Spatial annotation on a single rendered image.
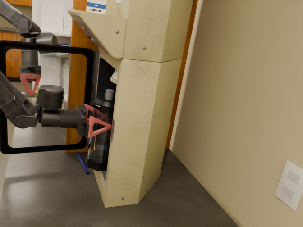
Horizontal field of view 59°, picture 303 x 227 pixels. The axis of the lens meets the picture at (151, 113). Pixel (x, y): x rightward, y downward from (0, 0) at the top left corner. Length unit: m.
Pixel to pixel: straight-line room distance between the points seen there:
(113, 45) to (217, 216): 0.64
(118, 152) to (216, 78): 0.49
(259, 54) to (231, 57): 0.13
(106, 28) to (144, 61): 0.13
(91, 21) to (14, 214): 0.58
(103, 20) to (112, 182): 0.47
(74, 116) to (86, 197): 0.27
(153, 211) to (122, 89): 0.41
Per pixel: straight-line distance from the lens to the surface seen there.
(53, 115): 0.84
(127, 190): 0.88
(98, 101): 0.85
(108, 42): 0.69
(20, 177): 1.05
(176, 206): 0.96
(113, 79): 0.85
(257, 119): 0.89
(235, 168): 0.98
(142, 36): 0.71
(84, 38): 1.06
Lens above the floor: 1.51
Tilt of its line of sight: 19 degrees down
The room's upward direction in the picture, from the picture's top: 9 degrees clockwise
